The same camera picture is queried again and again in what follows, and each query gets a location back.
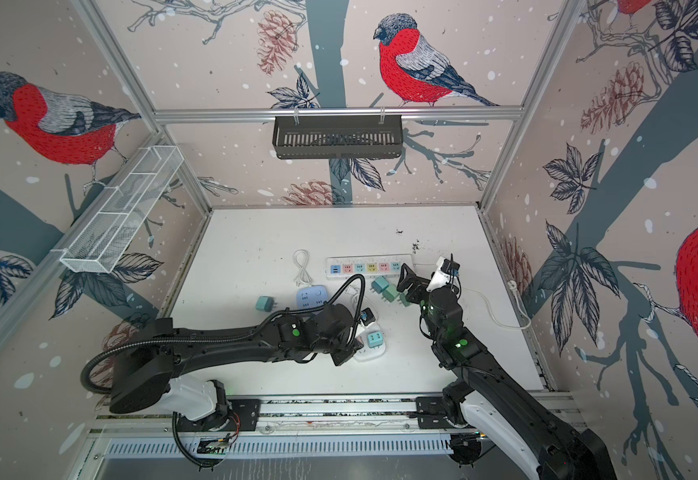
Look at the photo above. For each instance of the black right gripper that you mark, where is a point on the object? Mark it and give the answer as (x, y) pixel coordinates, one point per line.
(416, 296)

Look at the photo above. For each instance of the aluminium front rail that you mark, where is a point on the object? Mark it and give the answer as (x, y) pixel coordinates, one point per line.
(361, 413)

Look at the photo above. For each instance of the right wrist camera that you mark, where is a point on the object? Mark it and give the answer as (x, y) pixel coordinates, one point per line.
(446, 275)

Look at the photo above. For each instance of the dark teal charger plug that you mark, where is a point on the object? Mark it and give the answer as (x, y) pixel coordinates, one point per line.
(380, 284)

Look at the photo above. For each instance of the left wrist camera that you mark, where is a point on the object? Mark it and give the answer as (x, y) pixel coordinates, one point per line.
(367, 317)

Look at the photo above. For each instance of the white wire mesh shelf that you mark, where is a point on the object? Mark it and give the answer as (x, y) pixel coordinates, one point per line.
(106, 237)

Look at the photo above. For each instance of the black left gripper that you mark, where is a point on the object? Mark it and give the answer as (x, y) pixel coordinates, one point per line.
(349, 353)

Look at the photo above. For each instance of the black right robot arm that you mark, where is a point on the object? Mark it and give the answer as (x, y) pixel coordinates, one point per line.
(486, 397)

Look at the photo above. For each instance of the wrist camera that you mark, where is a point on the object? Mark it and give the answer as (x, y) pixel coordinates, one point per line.
(367, 317)
(446, 275)

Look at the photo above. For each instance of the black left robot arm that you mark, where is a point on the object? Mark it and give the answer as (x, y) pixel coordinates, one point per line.
(155, 368)

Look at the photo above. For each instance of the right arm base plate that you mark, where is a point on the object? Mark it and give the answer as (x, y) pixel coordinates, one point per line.
(435, 413)

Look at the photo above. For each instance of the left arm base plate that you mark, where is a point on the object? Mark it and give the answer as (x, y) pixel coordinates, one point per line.
(240, 415)

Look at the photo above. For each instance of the black wire basket shelf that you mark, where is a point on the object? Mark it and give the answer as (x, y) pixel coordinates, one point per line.
(338, 137)

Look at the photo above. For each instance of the blue square socket cube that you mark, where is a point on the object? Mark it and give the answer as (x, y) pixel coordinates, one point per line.
(311, 297)

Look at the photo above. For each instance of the white multicolour power strip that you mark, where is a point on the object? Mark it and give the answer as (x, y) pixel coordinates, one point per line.
(370, 266)

